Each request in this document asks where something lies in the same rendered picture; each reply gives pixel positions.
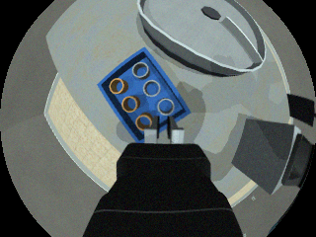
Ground bronze bushing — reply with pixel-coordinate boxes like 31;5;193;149
110;78;128;94
135;113;153;130
121;96;140;113

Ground blue crate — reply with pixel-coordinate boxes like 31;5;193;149
97;47;191;143

